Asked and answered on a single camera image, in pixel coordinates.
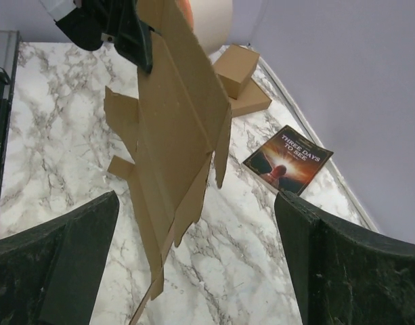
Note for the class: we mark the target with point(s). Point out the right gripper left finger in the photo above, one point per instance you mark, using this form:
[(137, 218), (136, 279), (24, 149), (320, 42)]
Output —
[(51, 273)]

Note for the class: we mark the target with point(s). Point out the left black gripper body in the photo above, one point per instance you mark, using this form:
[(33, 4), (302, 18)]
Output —
[(91, 23)]

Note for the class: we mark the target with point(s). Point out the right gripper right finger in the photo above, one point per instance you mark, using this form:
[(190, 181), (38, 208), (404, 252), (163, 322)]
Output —
[(343, 273)]

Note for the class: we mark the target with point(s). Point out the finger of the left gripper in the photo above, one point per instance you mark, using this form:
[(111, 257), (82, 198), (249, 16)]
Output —
[(133, 38)]

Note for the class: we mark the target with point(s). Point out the folded brown cardboard box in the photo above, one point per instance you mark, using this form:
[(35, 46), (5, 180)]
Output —
[(235, 67)]

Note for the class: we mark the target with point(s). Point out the flat brown cardboard box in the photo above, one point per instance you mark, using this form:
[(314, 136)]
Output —
[(252, 99)]

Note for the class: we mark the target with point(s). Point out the dark paperback book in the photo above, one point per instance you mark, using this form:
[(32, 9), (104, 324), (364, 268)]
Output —
[(287, 161)]

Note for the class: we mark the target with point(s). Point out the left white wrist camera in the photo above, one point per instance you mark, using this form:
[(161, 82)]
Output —
[(58, 9)]

